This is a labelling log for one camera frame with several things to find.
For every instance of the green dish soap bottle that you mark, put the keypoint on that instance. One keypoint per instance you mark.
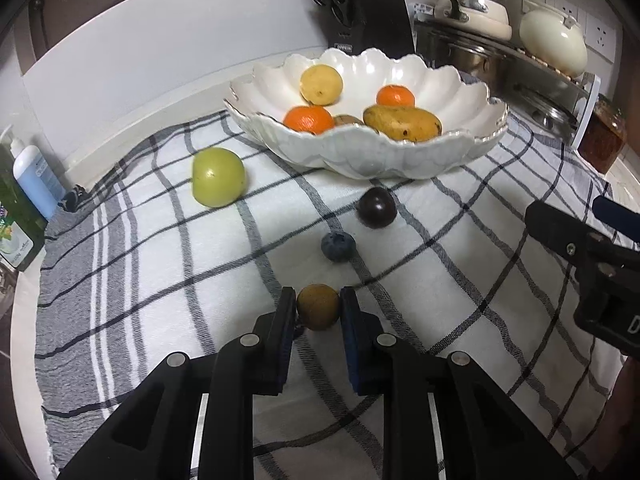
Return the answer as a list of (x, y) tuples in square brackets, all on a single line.
[(22, 226)]

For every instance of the small brown kiwi fruit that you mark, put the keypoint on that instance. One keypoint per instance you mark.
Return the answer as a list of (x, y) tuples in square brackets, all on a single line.
[(318, 306)]

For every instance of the yellow mango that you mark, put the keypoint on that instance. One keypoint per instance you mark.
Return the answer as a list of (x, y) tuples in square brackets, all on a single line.
[(403, 123)]

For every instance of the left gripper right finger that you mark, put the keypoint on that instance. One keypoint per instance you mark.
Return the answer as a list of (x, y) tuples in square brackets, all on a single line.
[(409, 382)]

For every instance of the black knife block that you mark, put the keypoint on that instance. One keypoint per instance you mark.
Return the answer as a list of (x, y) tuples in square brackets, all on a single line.
[(379, 24)]

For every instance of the blueberry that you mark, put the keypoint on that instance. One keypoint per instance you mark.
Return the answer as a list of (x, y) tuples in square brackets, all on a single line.
[(338, 246)]

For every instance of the checkered kitchen towel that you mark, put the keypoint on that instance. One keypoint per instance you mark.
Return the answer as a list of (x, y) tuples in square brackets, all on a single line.
[(140, 269)]

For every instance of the orange mandarin in bowl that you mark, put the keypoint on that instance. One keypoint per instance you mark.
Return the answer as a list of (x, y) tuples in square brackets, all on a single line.
[(395, 95)]

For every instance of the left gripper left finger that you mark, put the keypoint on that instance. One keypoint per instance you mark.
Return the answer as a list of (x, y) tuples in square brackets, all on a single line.
[(255, 364)]

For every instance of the green apple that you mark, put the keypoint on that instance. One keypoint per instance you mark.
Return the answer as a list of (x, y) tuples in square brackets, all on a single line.
[(218, 177)]

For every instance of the steel pot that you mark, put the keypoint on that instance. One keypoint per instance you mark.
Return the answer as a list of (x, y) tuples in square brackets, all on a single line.
[(473, 61)]

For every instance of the metal dish rack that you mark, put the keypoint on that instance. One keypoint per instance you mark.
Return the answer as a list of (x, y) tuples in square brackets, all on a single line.
[(558, 104)]

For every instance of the glass jar with preserves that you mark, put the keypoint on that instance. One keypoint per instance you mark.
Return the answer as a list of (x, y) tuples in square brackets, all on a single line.
[(605, 135)]

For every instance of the white scalloped fruit bowl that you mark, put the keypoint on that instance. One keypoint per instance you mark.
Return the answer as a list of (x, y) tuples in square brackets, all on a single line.
[(473, 121)]

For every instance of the wall power socket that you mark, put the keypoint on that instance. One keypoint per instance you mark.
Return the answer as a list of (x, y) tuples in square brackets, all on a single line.
[(599, 37)]

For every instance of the cream saucepan with handle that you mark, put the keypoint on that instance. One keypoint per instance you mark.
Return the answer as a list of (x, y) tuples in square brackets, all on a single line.
[(487, 18)]

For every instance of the orange mandarin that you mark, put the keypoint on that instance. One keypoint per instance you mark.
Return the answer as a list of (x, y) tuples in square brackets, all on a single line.
[(310, 118), (395, 95)]

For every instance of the blue pump lotion bottle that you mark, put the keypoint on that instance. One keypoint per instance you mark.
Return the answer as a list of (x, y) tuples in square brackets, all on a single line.
[(33, 174)]

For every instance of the dark purple plum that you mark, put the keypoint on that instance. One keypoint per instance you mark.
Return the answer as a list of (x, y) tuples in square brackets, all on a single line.
[(376, 209)]

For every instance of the yellow lemon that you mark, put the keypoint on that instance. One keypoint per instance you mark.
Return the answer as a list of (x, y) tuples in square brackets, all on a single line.
[(321, 85)]

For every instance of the person's right hand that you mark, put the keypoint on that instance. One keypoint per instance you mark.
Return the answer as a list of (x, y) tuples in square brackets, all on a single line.
[(616, 455)]

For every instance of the cream pot lid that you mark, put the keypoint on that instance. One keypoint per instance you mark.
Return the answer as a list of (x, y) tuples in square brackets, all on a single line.
[(555, 37)]

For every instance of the brown spotted banana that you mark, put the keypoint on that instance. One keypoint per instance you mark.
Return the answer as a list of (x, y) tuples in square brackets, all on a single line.
[(349, 123)]

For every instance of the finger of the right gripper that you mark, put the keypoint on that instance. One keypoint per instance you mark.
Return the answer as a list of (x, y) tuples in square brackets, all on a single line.
[(565, 235), (618, 217)]

